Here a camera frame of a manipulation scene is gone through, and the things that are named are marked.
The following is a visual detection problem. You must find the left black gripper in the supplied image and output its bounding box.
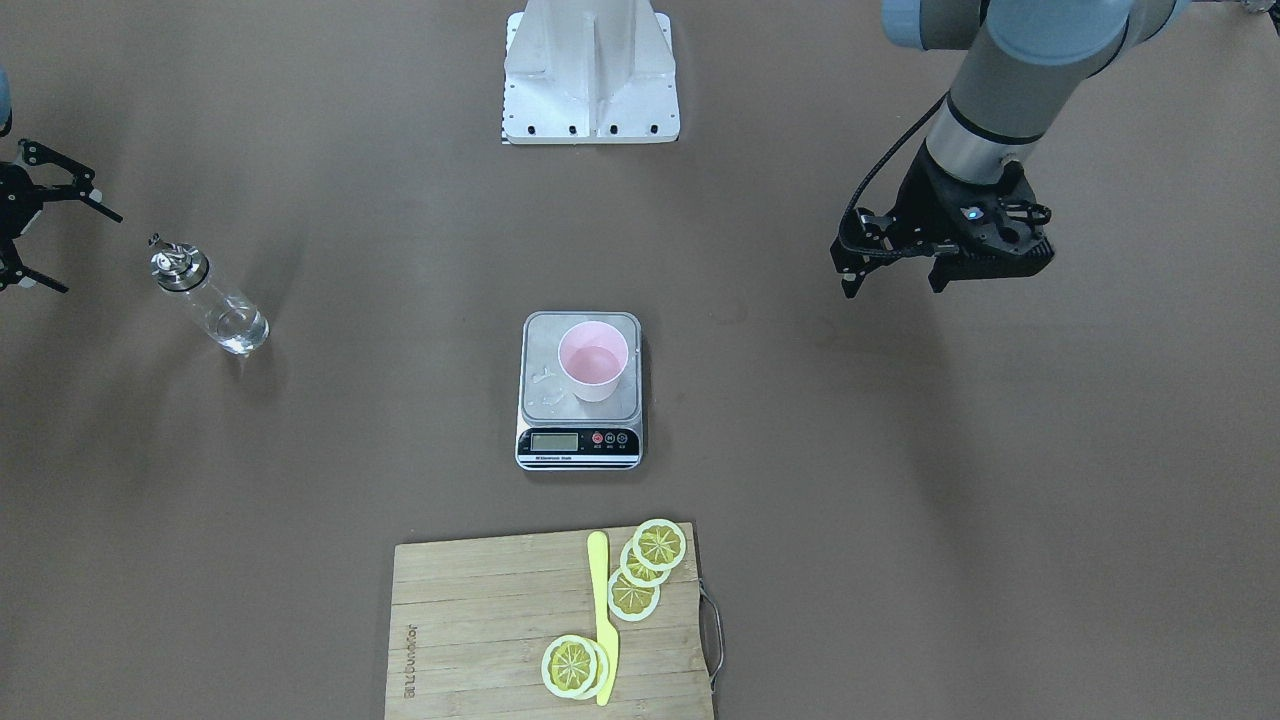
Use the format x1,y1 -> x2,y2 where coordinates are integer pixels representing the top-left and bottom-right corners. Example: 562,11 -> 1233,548
829,150 -> 1021,299

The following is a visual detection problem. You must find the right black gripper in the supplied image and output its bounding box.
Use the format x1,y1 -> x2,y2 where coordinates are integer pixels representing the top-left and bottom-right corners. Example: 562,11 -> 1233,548
1,138 -> 124,293

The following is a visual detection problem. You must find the pink plastic cup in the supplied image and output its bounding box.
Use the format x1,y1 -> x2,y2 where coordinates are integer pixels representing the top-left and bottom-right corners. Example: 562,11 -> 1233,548
557,320 -> 630,404

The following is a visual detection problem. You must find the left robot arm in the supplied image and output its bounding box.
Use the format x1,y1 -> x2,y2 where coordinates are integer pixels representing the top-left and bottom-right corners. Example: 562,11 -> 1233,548
829,1 -> 1187,299

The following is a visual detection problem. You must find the glass sauce bottle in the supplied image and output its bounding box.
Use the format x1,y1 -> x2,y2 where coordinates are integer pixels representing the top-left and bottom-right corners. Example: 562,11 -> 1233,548
148,233 -> 270,356

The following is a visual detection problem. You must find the silver kitchen scale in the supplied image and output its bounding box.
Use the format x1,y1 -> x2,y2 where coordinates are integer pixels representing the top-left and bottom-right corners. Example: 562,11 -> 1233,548
513,310 -> 644,471

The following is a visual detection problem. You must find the yellow plastic knife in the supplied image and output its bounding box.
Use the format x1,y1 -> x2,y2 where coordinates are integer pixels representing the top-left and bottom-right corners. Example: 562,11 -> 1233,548
588,530 -> 620,706

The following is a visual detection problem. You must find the wooden cutting board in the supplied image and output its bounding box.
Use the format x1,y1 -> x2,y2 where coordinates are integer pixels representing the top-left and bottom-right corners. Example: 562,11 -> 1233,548
384,521 -> 716,719

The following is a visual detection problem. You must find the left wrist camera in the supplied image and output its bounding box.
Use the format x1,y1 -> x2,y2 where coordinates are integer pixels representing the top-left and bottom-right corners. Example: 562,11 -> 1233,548
951,197 -> 1056,281

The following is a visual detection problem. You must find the white camera mast base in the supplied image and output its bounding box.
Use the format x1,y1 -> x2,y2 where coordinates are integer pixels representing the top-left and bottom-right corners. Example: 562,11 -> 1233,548
500,1 -> 681,145

